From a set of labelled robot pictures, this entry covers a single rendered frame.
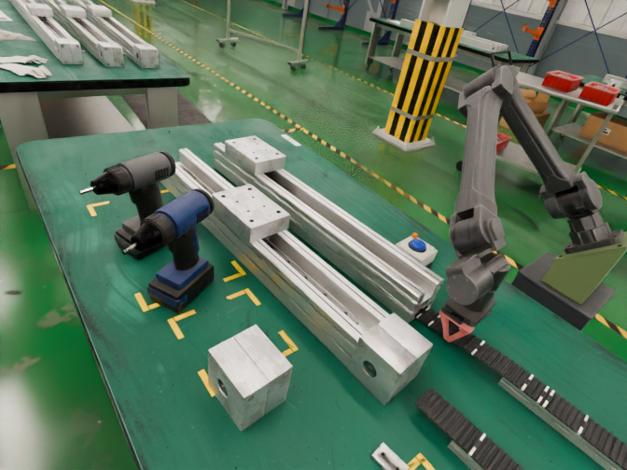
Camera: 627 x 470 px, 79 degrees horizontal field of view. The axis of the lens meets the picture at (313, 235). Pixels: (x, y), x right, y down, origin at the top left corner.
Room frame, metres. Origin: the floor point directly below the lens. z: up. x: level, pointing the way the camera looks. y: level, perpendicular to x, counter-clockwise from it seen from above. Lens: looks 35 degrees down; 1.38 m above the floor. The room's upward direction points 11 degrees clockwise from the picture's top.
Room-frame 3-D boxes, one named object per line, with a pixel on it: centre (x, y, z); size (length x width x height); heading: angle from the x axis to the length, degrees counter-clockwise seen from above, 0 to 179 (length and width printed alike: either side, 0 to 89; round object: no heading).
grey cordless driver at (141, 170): (0.66, 0.39, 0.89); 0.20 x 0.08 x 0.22; 153
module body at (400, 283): (0.89, 0.03, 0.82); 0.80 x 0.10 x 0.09; 49
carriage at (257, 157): (1.05, 0.22, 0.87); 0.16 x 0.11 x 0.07; 49
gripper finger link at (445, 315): (0.56, -0.32, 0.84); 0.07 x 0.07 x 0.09; 50
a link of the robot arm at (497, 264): (0.57, -0.33, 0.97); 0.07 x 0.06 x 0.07; 136
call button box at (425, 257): (0.80, -0.26, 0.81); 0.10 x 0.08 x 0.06; 139
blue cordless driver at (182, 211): (0.53, 0.25, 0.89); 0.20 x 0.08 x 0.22; 162
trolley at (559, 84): (3.46, -1.69, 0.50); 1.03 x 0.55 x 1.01; 57
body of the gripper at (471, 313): (0.57, -0.33, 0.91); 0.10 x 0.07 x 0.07; 140
